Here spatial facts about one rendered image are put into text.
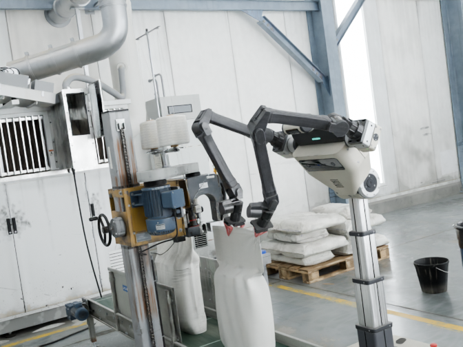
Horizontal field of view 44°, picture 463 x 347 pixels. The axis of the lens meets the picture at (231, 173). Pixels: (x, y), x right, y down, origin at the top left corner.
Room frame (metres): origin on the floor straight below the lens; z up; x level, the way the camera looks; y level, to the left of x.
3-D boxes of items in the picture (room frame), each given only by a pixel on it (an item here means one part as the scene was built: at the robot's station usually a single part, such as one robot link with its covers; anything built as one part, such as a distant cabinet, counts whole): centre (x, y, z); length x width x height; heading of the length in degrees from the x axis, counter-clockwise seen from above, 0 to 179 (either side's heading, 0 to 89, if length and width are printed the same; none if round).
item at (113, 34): (6.17, 1.41, 2.78); 1.85 x 0.55 x 1.37; 32
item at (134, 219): (3.22, 0.50, 1.18); 0.34 x 0.25 x 0.31; 122
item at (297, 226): (6.04, -0.76, 0.56); 0.66 x 0.42 x 0.15; 122
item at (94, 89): (5.15, 1.09, 1.95); 0.30 x 0.01 x 0.48; 32
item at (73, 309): (4.55, 1.34, 0.35); 0.30 x 0.15 x 0.15; 32
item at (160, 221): (3.00, 0.40, 1.21); 0.15 x 0.15 x 0.25
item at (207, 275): (3.95, 0.23, 0.54); 1.05 x 0.02 x 0.41; 32
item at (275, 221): (6.38, -0.53, 0.56); 0.66 x 0.43 x 0.15; 119
